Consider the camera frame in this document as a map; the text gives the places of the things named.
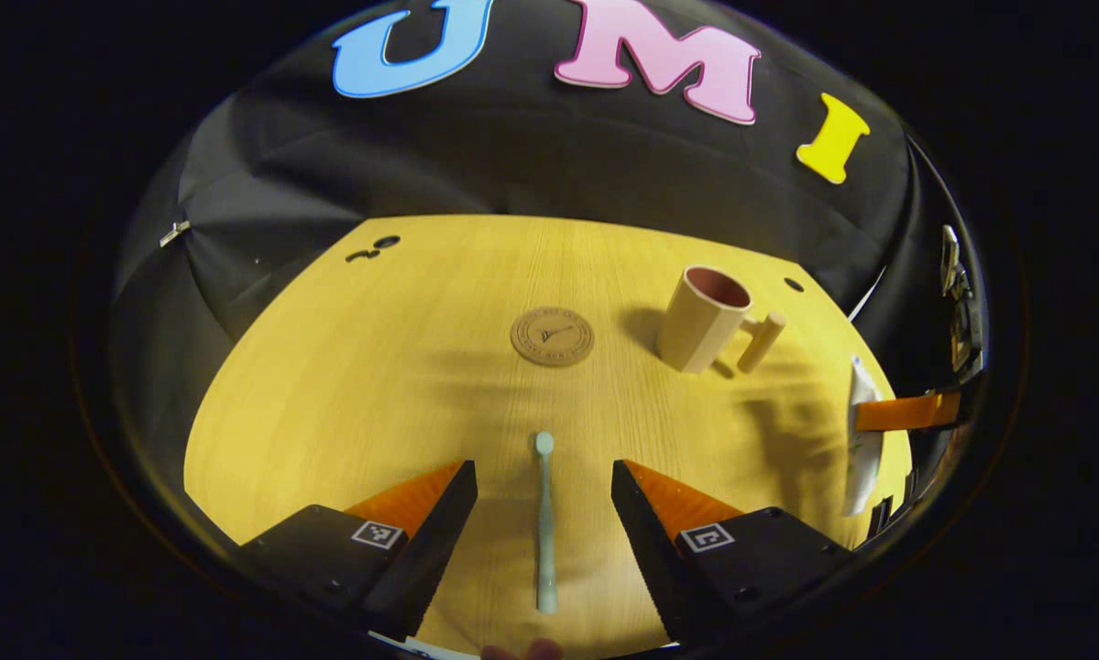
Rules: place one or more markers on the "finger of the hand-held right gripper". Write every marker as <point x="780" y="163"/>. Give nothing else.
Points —
<point x="911" y="411"/>

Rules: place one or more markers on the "white clip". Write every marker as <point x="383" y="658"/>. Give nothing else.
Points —
<point x="174" y="233"/>

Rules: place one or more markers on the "black backdrop cloth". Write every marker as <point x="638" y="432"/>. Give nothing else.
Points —
<point x="549" y="165"/>

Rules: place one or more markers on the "white toothpaste tube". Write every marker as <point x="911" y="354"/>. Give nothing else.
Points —
<point x="862" y="458"/>

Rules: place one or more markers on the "round brown coaster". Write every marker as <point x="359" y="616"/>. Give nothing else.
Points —
<point x="552" y="336"/>

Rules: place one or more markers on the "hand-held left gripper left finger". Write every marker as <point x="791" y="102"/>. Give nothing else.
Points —
<point x="439" y="541"/>

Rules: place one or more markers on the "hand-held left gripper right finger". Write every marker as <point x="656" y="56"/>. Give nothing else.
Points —
<point x="650" y="550"/>

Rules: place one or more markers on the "pale green toothbrush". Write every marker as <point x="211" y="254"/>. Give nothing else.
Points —
<point x="545" y="532"/>

